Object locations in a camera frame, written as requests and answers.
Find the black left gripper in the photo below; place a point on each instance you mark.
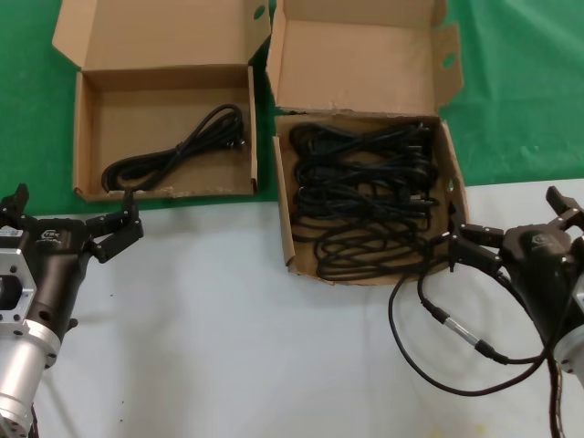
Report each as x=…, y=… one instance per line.
x=57, y=260

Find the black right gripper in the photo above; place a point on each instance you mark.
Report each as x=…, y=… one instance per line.
x=547, y=274

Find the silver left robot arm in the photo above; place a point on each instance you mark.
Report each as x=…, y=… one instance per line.
x=18, y=365

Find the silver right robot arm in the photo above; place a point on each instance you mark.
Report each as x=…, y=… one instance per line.
x=574, y=353

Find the shallow open cardboard box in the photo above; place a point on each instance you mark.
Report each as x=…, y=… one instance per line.
x=137, y=118

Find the torn open cardboard box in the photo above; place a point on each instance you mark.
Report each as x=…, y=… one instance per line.
x=356, y=68

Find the green cloth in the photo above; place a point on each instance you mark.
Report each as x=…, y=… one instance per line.
x=27, y=91

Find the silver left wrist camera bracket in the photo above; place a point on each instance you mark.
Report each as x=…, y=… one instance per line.
x=13, y=274

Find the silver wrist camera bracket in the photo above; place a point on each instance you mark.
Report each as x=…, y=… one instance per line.
x=581, y=296
x=13, y=274

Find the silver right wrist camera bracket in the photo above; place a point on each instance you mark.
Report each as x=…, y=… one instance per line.
x=581, y=296

